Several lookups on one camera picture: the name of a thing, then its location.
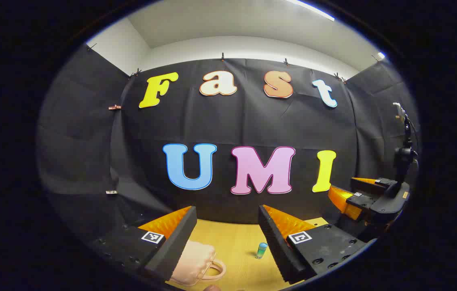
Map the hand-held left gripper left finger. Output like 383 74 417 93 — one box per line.
91 205 197 283

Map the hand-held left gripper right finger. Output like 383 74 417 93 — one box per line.
258 204 369 285

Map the black backdrop cloth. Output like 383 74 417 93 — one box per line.
36 42 420 243

